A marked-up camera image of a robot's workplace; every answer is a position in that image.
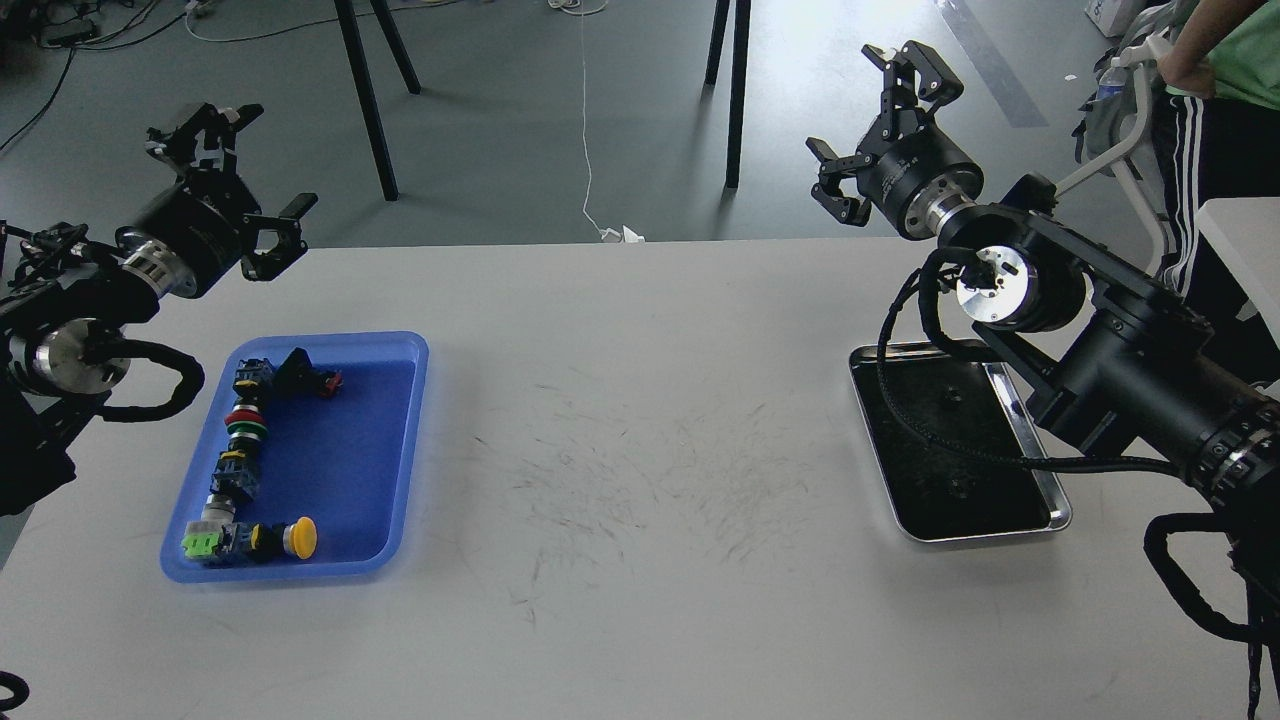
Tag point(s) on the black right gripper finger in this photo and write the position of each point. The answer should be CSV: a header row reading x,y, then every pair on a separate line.
x,y
835,169
917,83

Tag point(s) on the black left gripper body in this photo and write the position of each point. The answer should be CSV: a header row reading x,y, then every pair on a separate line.
x,y
189,236

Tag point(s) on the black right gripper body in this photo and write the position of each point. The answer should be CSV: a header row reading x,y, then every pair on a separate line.
x,y
912,172

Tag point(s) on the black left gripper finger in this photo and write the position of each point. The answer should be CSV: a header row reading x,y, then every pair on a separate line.
x,y
201,149
265,266

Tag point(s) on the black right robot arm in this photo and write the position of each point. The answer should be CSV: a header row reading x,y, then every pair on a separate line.
x,y
1114,359

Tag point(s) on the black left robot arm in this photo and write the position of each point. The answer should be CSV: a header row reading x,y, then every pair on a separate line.
x,y
66,360

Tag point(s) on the green grey connector part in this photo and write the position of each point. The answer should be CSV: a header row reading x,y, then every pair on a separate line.
x,y
206,540

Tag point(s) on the red green push button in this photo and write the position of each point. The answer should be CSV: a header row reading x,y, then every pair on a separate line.
x,y
246,421

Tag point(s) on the black stand legs right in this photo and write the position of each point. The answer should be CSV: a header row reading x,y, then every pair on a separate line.
x,y
740,12

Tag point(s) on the white office chair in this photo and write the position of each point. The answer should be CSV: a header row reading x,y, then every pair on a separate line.
x,y
1116,126

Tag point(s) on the blue plastic tray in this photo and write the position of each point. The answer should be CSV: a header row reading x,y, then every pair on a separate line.
x,y
345,462

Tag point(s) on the yellow mushroom push button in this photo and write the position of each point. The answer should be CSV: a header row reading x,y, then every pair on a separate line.
x,y
262,542

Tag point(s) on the person in green shirt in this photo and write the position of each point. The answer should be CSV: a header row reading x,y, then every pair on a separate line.
x,y
1215,129

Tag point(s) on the silver metal tray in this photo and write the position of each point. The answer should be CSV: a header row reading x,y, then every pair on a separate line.
x,y
919,442

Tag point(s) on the white side table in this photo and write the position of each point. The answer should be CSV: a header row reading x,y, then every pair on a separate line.
x,y
1245,234

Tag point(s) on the blue yellow switch block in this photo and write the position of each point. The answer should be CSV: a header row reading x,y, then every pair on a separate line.
x,y
254,381

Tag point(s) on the black red switch part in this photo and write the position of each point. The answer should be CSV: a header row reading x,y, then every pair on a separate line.
x,y
298,376

